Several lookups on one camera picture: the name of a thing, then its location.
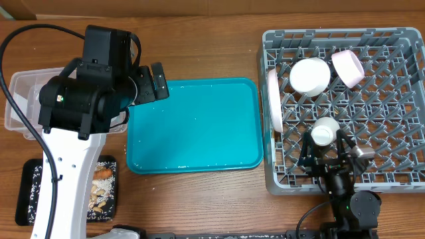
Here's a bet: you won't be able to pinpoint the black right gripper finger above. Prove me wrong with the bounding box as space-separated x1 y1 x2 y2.
336 129 355 156
300 131 315 163

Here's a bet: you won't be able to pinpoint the white paper cup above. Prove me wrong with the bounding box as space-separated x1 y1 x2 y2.
311 117 340 146

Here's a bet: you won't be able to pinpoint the white bowl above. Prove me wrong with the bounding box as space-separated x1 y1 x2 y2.
289 58 331 97

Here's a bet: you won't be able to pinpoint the pink bowl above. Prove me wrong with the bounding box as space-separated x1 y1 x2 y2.
331 50 365 88

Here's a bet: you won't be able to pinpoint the white plate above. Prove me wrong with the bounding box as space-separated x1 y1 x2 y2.
267 68 284 133

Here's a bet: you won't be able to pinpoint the orange carrot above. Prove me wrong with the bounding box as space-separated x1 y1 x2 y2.
93 169 113 180

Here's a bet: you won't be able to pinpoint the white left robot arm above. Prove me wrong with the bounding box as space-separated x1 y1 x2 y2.
1 25 169 238

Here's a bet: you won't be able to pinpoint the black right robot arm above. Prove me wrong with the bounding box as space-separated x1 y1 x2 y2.
294 129 382 239

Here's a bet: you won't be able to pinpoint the grey dishwasher rack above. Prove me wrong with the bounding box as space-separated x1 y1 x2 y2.
258 27 424 195

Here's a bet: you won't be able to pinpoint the teal plastic tray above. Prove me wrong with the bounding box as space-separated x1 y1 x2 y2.
126 78 263 175

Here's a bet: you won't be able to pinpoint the clear plastic bin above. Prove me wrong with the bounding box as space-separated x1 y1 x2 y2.
4 67 129 140

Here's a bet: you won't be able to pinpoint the black tray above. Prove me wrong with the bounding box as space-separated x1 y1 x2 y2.
15 155 117 226

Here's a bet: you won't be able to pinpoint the rice and peanut scraps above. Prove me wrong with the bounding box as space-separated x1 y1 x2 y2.
24 159 117 225

